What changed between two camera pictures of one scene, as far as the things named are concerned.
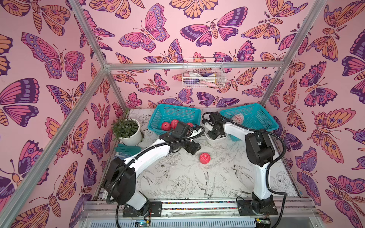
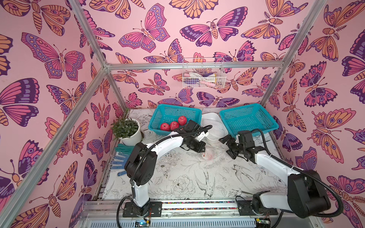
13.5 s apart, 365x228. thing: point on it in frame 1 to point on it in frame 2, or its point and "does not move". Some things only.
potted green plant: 128,129 does not move
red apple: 174,123 does not move
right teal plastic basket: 254,116 does not move
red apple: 166,126 does not move
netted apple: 238,118 to 208,154
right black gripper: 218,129 to 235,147
